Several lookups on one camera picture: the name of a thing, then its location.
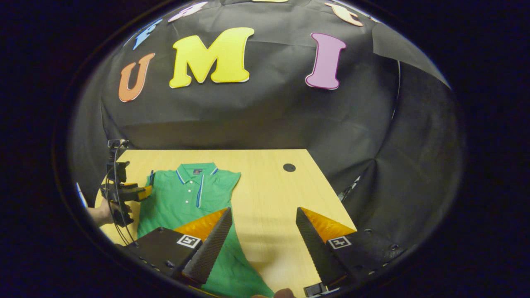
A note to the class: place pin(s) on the green T-shirt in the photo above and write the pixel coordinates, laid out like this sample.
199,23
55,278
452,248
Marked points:
178,198

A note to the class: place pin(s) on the black table grommet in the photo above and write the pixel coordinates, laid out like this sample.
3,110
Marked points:
289,167

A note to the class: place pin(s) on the computer monitor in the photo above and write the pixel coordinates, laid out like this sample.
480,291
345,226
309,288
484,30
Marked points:
81,194

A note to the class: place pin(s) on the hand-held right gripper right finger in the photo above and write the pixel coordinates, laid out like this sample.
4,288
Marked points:
316,248

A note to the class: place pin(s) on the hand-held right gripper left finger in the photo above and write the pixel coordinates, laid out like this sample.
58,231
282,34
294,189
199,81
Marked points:
211,244

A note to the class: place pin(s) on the black backdrop cloth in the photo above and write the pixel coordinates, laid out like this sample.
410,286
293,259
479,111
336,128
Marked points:
269,116

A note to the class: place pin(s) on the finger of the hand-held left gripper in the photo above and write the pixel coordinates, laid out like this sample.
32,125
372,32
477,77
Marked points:
124,193

